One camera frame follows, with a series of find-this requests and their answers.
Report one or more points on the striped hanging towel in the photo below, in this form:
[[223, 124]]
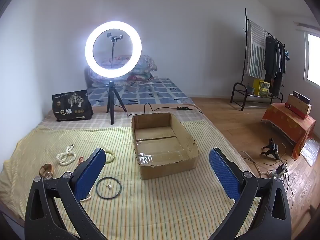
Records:
[[256, 52]]

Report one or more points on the yellow striped blanket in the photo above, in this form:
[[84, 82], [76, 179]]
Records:
[[150, 205]]

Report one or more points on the blue patchwork bedsheet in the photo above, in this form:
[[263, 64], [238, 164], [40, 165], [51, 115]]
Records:
[[160, 90]]

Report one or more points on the beige plaid sheet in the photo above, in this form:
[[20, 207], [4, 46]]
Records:
[[100, 122]]

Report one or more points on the cardboard box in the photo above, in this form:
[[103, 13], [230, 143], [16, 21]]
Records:
[[165, 170]]

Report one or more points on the beige and red box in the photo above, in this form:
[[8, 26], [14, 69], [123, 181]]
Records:
[[297, 110]]

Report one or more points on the dark blue box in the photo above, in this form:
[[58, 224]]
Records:
[[302, 97]]

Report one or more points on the small black floor tripod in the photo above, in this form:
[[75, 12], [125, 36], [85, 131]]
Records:
[[273, 148]]

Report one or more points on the yellow crate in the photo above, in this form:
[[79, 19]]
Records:
[[261, 87]]

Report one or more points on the folded floral quilts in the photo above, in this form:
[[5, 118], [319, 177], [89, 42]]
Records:
[[147, 63]]

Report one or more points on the bubble wrap sheet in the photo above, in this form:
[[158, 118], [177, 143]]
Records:
[[306, 152]]

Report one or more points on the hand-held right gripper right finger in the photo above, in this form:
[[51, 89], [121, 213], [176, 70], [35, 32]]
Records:
[[222, 175]]

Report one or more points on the black charger plug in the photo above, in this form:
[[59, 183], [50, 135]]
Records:
[[282, 168]]

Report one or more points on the orange cloth covered table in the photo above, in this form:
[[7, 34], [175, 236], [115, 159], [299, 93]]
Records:
[[285, 125]]

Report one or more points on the dark hanging clothes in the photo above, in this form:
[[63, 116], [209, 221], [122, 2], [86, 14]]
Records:
[[272, 60]]

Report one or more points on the black phone holder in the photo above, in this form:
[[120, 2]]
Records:
[[114, 37]]

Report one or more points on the window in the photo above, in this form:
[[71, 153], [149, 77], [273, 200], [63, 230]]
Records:
[[313, 57]]

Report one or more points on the black clothes rack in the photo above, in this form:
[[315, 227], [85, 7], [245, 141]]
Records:
[[245, 25]]

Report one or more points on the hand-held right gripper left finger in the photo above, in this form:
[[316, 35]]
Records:
[[91, 175]]

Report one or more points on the black snack bag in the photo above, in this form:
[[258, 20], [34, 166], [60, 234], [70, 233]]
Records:
[[72, 105]]

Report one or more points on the brown wristwatch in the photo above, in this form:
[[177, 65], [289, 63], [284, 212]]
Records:
[[47, 168]]

